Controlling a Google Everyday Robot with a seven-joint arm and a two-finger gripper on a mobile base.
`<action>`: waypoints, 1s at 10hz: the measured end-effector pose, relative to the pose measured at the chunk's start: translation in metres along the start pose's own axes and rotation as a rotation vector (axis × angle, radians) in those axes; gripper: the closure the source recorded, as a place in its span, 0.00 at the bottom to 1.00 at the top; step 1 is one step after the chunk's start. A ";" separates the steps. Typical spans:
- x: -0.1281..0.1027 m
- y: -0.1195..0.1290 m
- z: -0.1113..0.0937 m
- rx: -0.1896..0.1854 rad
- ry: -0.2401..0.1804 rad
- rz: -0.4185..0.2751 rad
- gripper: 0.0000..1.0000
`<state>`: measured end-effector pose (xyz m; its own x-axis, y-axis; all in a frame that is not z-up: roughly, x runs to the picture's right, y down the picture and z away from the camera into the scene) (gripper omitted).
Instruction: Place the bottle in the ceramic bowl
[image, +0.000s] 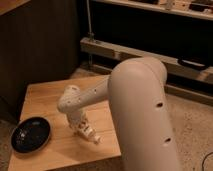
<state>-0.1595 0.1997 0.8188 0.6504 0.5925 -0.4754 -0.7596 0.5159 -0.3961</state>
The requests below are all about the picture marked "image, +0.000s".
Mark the black flat object on shelf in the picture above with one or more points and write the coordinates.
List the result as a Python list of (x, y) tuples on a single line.
[(194, 65)]

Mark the wooden table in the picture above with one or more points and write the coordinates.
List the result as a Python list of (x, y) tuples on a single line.
[(64, 147)]

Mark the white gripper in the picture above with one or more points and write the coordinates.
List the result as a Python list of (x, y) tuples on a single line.
[(77, 120)]

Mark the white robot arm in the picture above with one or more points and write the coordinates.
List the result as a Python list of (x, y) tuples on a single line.
[(136, 96)]

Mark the metal pole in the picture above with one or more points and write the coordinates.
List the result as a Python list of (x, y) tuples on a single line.
[(90, 32)]

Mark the wooden shelf rack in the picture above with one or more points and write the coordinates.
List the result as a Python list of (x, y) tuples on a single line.
[(125, 30)]

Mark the white plastic bottle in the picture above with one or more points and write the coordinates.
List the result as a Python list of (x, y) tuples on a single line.
[(91, 136)]

